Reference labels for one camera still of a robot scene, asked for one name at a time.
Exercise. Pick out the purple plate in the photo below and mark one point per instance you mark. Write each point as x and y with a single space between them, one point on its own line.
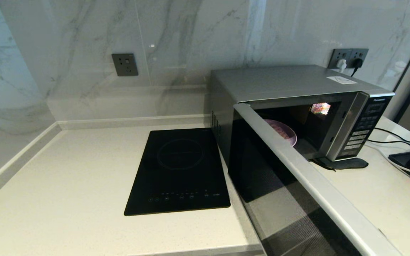
285 132

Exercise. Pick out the dark glass microwave door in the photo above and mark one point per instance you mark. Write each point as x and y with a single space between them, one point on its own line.
297 206

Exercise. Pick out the white paper sheet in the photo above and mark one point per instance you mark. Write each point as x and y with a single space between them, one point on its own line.
341 80

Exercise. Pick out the black pad under microwave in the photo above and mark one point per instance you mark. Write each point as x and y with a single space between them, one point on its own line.
347 163

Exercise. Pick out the black induction cooktop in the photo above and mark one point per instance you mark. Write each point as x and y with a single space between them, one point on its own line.
176 170

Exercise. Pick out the white power plug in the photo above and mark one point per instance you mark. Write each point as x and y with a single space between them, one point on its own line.
341 65

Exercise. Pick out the black power plug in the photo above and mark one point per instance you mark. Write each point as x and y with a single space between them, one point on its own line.
357 63

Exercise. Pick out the black flat appliance base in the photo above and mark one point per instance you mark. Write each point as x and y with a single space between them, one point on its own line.
401 158

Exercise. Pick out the grey single wall socket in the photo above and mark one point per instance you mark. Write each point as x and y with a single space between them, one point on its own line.
125 64

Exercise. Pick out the grey double wall socket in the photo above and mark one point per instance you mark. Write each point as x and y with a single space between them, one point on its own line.
347 53

